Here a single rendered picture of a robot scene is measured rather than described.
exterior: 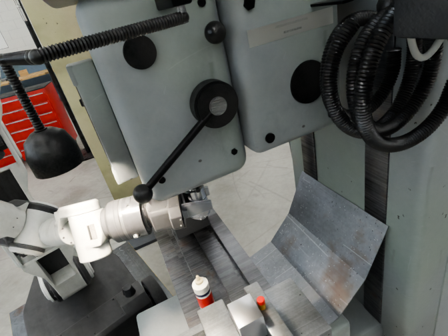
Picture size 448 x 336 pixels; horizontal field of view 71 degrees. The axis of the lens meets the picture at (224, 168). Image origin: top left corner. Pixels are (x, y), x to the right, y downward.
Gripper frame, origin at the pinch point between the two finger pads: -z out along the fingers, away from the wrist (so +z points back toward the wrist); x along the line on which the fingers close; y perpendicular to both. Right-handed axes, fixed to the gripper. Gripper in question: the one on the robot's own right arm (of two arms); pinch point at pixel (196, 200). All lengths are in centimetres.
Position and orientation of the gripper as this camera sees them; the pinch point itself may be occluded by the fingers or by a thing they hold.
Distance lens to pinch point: 66.6
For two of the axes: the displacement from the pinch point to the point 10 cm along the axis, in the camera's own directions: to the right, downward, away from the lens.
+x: -1.6, -4.6, 8.8
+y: 2.0, 8.5, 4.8
